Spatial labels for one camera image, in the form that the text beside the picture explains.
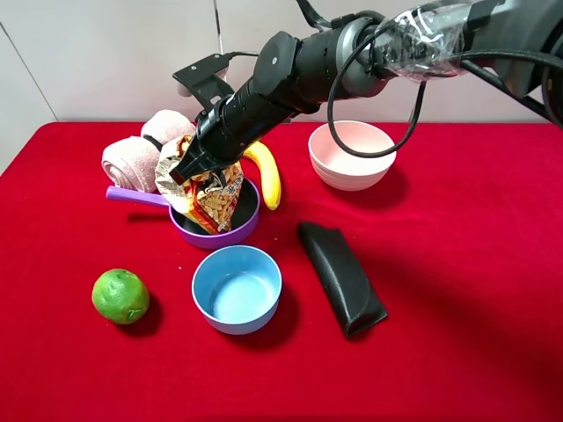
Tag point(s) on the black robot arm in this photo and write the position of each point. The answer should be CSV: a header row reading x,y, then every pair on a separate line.
x,y
516,46

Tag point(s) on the yellow banana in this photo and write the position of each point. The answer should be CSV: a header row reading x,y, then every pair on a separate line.
x,y
271,186

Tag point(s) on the purple toy pan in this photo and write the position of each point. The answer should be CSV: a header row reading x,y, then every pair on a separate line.
x,y
244,219

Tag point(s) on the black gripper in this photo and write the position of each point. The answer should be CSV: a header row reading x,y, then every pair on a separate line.
x,y
232,126

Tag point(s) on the red tablecloth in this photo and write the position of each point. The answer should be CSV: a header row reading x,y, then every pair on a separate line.
x,y
461,240

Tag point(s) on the blue bowl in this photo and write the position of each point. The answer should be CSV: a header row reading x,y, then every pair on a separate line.
x,y
237,289

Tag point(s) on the green citrus fruit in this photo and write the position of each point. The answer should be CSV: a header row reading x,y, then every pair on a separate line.
x,y
120,296

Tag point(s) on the pink bowl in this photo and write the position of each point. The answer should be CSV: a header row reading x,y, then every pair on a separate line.
x,y
343,171

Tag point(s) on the black glasses case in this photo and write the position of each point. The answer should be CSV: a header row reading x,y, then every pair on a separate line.
x,y
347,287

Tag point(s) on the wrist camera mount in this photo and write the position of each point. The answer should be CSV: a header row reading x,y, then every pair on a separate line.
x,y
203,81

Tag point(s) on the rolled pink towel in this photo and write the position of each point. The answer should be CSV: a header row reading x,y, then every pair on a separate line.
x,y
130,163

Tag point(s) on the orange snack bag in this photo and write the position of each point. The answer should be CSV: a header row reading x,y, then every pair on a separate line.
x,y
209,199

